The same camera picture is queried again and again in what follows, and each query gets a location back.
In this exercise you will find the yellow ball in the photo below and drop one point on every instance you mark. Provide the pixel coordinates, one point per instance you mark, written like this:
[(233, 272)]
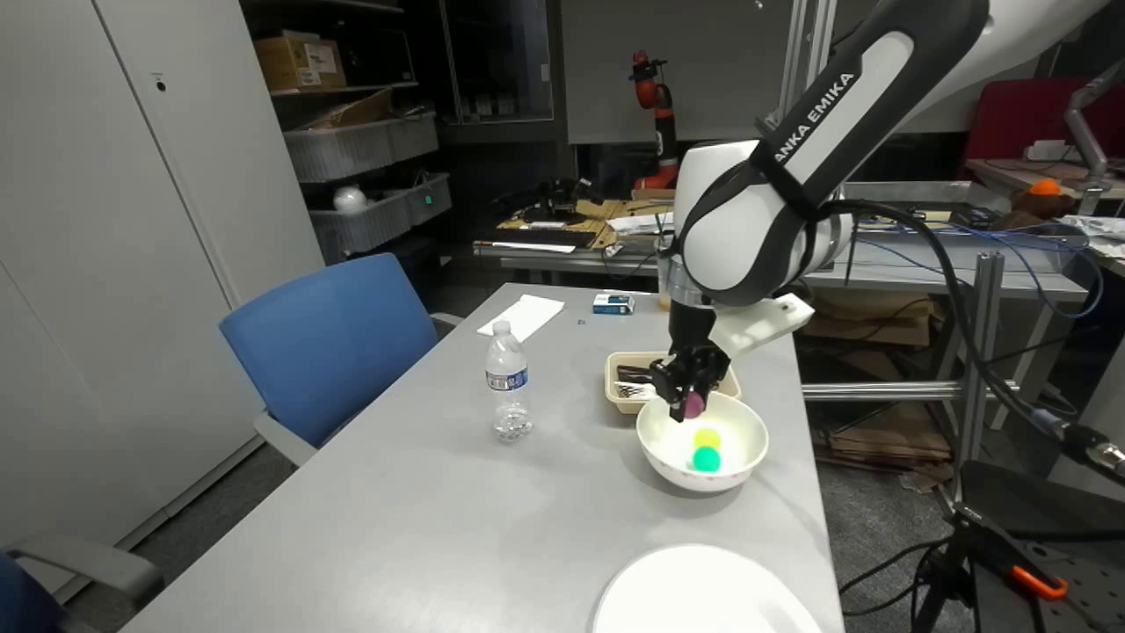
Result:
[(705, 437)]

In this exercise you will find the white paper sheet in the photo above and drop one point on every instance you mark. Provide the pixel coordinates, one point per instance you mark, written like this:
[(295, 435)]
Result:
[(526, 318)]

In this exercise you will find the purple ball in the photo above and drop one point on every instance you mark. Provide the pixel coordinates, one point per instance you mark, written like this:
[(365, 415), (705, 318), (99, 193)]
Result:
[(694, 406)]

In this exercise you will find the small blue white box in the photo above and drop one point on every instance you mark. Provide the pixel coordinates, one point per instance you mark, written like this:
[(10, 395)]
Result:
[(612, 304)]

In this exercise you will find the orange handled clamp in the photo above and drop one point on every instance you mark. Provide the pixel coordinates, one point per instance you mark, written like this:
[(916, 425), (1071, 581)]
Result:
[(981, 544)]

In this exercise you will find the clear water bottle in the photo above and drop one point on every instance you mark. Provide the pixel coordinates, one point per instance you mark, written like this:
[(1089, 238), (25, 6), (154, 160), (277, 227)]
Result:
[(508, 383)]

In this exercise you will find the beige cutlery tray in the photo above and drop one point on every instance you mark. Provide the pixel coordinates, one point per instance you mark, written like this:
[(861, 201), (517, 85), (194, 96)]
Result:
[(632, 382)]

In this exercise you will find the white paper plate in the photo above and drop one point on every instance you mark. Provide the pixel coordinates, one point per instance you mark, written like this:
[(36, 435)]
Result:
[(698, 589)]

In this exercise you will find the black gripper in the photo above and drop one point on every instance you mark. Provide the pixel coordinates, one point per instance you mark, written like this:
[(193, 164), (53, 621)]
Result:
[(692, 362)]

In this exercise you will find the green ball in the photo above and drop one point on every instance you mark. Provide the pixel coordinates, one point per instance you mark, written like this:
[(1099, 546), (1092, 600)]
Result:
[(708, 462)]

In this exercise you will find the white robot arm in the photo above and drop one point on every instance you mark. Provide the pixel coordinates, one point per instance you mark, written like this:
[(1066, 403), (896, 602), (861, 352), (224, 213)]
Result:
[(751, 213)]

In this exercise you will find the white bowl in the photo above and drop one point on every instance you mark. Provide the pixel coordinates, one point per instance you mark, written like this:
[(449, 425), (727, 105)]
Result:
[(671, 445)]

